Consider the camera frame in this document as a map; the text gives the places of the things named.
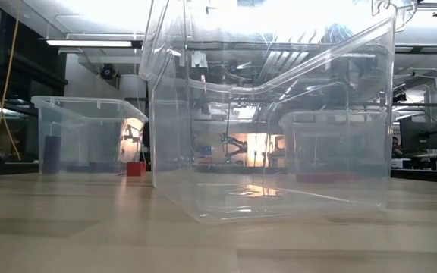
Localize round black fixture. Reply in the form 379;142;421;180
99;63;118;80

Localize person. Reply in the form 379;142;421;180
391;135;404;158

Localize clear plastic bin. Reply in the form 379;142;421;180
30;95;149;176
138;0;419;224
278;108;400;183

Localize dark computer monitor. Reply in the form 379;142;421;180
399;120;437;152

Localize fluorescent ceiling light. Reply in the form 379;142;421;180
45;37;143;49

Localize red arch block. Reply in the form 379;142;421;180
126;161;147;177

